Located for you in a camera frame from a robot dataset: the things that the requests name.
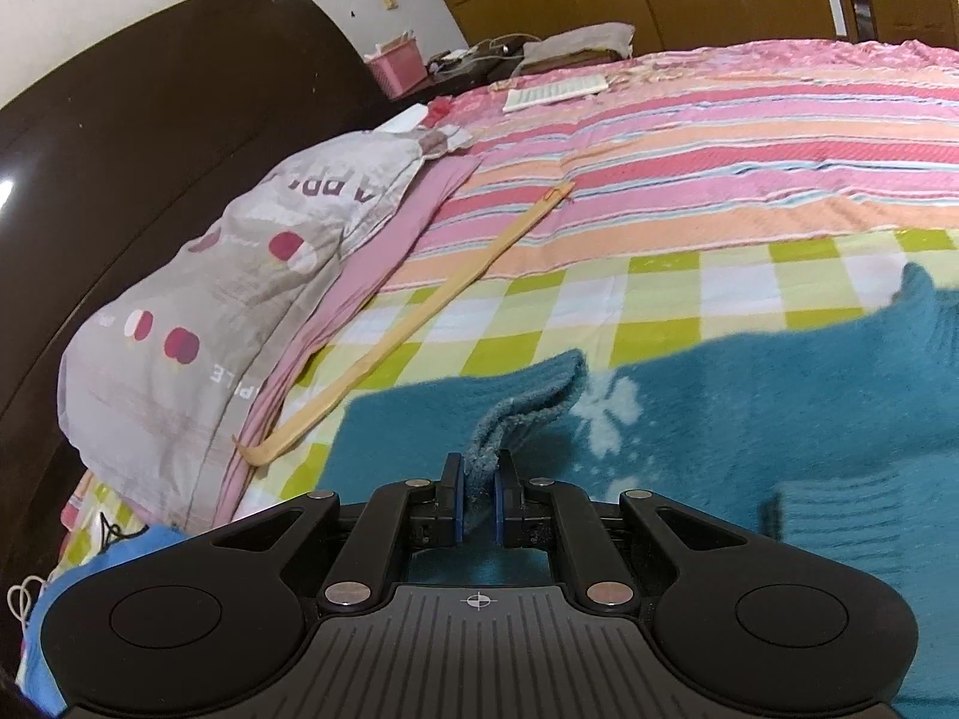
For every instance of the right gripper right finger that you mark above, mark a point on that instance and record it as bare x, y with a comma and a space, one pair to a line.
507, 502

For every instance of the grey patterned pillow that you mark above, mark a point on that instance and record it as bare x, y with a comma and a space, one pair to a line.
155, 386

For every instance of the pink plastic basket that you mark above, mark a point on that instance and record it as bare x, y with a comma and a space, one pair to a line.
398, 66

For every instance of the teal fuzzy sweater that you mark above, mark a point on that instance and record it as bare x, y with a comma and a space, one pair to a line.
840, 440

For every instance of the folded grey cloth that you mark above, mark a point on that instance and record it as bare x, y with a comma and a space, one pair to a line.
593, 44

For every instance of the dark bedside table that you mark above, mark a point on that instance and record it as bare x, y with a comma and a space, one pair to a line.
478, 70

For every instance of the green checkered bed sheet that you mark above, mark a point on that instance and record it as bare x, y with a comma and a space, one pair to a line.
617, 310

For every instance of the pink striped quilt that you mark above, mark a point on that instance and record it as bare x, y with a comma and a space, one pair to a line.
704, 149

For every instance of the blue cloth at bedside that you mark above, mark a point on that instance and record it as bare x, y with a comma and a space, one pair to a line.
66, 607

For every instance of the white paper sheet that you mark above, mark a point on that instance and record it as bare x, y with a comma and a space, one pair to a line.
556, 91

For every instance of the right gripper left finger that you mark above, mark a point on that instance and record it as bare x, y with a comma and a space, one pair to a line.
451, 501

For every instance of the pink pillow underlay cloth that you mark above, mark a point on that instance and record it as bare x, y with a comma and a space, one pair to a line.
256, 397

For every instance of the dark wooden headboard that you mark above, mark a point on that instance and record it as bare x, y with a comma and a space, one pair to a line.
113, 161

